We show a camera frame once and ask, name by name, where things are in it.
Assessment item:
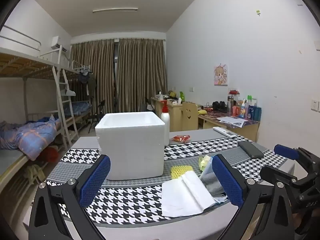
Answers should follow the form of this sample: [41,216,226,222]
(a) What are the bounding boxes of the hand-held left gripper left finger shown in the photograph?
[28,154,112,240]

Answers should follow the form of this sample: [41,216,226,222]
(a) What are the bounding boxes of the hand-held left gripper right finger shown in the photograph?
[211,154,298,240]

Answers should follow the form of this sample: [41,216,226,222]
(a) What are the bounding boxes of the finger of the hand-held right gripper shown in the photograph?
[260,166,304,189]
[274,144,320,173]

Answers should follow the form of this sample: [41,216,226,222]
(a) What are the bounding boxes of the grey cloth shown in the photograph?
[201,172,227,197]

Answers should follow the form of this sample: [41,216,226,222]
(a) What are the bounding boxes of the green pink tissue pack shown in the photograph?
[198,155,213,177]

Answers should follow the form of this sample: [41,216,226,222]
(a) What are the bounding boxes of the yellow foam net sleeve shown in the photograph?
[171,165,194,180]

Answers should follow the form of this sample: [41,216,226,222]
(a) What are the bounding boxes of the white foam box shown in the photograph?
[95,112,166,181]

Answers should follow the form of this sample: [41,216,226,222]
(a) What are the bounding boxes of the white paper sheet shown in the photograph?
[161,171,217,217]

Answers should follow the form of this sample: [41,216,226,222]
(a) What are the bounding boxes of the pale blue patterned wrapper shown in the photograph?
[212,194,228,204]

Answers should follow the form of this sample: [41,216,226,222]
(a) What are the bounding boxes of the black smartphone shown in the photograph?
[237,141,265,159]

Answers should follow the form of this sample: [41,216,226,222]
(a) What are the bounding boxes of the houndstooth tablecloth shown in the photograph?
[46,134,295,228]

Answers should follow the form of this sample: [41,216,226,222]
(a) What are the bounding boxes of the white remote control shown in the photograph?
[212,127,237,139]

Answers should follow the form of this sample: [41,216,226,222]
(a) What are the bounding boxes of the red cloth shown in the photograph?
[41,146,59,163]

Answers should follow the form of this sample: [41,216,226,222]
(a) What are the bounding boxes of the cluster of toiletry bottles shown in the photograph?
[226,90,262,120]

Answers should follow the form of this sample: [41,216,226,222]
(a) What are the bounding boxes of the printed paper sheets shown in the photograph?
[217,116,248,128]

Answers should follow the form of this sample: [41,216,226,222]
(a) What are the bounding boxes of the yellowish cloth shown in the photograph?
[25,164,47,180]

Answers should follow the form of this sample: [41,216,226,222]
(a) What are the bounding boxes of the wooden desk with patterned cover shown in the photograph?
[198,107,260,143]

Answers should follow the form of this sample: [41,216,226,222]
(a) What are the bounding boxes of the black folding chair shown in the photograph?
[87,100,106,133]

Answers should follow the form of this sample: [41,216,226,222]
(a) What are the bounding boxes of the wooden chair with smiley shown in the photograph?
[182,102,199,130]

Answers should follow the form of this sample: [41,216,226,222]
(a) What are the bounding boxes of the blue checked mattress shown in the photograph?
[62,100,92,117]

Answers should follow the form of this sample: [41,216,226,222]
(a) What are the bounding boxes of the blue plaid quilt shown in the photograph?
[0,116,60,160]

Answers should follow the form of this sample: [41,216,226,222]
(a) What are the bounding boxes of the light wooden desk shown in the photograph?
[151,97,200,132]

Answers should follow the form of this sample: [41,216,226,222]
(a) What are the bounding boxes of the white lotion pump bottle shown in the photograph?
[161,100,170,147]

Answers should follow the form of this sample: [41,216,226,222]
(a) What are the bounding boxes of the dark hanging clothes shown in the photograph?
[77,71,97,97]

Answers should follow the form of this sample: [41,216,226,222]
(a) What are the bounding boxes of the brown curtain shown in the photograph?
[117,39,167,113]
[70,40,116,115]

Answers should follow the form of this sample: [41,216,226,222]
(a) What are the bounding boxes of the white metal bunk bed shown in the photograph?
[60,60,93,120]
[0,25,78,205]

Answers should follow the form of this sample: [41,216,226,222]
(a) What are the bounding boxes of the white air conditioner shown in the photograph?
[51,36,68,52]

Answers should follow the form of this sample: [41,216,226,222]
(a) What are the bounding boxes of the ceiling tube light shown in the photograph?
[92,8,138,13]

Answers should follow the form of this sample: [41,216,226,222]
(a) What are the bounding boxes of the pink cartoon wall poster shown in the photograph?
[214,64,229,86]

